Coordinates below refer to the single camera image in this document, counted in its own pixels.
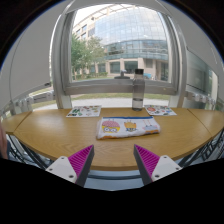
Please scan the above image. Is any grey window handle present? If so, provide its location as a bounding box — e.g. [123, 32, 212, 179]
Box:
[114, 69, 131, 80]

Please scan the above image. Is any person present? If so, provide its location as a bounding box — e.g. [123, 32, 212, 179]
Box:
[0, 124, 9, 160]

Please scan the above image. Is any white sticker sheet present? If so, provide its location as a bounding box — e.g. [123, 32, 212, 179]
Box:
[143, 104, 178, 117]
[65, 105, 103, 118]

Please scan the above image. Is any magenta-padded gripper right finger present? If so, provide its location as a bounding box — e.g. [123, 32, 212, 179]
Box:
[133, 143, 183, 186]

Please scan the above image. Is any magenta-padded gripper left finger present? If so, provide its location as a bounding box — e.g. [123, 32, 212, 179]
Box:
[45, 144, 96, 188]

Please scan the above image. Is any white radiator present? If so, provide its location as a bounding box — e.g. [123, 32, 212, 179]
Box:
[184, 89, 218, 108]
[9, 89, 56, 115]

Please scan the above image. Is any clear grey water bottle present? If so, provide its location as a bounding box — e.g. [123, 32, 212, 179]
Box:
[131, 68, 146, 112]

